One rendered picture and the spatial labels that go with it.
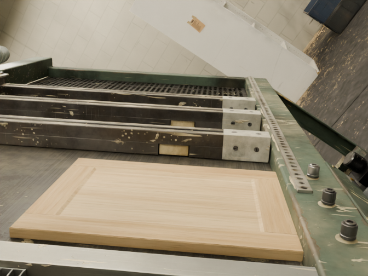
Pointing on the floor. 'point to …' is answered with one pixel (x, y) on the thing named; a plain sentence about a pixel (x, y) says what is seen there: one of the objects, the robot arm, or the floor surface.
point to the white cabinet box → (231, 42)
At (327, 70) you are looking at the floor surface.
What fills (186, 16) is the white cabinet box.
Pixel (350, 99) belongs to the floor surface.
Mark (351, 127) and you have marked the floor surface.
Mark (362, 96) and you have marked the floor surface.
